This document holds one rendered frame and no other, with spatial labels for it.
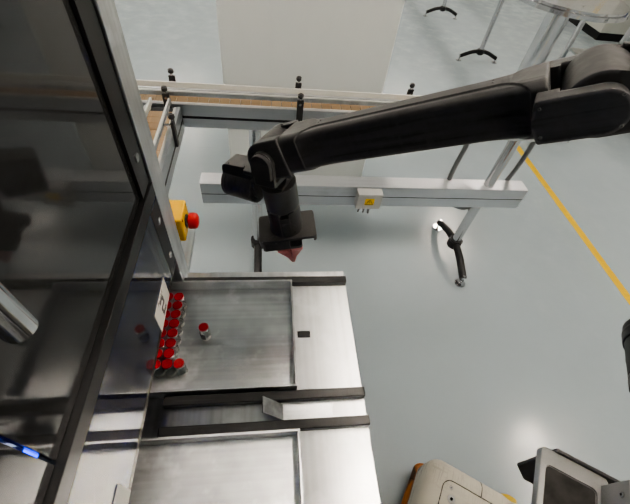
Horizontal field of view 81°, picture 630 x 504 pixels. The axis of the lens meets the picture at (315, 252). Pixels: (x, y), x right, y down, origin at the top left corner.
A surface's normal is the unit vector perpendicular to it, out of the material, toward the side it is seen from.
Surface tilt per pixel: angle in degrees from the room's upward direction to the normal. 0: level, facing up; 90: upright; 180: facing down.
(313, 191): 90
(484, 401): 0
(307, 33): 90
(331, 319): 0
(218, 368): 0
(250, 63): 90
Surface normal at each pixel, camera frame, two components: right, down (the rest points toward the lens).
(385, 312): 0.10, -0.64
